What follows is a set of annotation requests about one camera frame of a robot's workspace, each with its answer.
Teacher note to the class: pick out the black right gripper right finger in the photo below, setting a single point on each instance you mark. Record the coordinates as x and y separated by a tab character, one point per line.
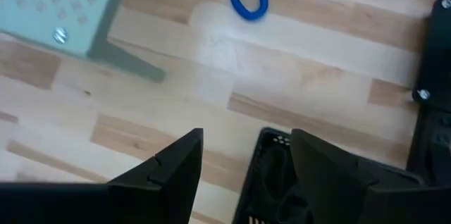
331	181

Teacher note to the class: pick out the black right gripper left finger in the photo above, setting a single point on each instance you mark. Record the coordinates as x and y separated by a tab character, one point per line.
169	181

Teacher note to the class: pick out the black plastic basket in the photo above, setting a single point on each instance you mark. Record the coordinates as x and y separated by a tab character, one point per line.
246	188

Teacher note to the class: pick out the green perforated metal shelf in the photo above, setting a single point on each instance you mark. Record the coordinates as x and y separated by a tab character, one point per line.
42	5

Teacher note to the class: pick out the black aluminium table frame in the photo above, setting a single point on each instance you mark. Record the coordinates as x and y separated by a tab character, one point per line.
433	146

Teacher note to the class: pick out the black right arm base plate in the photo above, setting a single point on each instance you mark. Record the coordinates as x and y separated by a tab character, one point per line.
437	58

